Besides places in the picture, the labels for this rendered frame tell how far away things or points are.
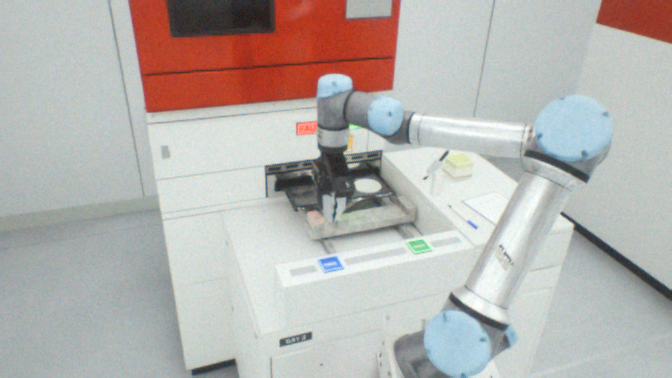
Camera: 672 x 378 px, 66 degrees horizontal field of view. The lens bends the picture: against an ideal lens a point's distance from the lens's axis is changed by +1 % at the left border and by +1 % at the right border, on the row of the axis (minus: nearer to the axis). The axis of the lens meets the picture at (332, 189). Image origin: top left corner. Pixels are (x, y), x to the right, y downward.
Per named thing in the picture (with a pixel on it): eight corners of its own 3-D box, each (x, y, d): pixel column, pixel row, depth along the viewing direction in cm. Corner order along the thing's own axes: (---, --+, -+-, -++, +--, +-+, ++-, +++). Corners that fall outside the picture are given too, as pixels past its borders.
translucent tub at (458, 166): (441, 172, 182) (444, 155, 179) (459, 169, 185) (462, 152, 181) (453, 182, 176) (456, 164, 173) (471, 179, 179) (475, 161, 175)
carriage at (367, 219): (304, 227, 170) (304, 219, 169) (403, 209, 182) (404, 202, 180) (311, 240, 164) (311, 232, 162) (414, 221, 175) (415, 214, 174)
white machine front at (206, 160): (161, 216, 179) (144, 106, 159) (377, 183, 204) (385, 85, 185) (162, 221, 177) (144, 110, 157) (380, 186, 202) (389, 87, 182)
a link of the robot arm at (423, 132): (614, 128, 105) (391, 106, 128) (616, 114, 96) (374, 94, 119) (603, 183, 105) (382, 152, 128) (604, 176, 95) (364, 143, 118)
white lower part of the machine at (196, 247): (172, 281, 275) (150, 139, 234) (319, 252, 300) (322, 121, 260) (187, 385, 217) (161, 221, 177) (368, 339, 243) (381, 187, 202)
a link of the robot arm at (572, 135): (484, 379, 101) (624, 125, 95) (467, 398, 87) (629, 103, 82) (430, 344, 106) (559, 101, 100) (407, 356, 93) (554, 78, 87)
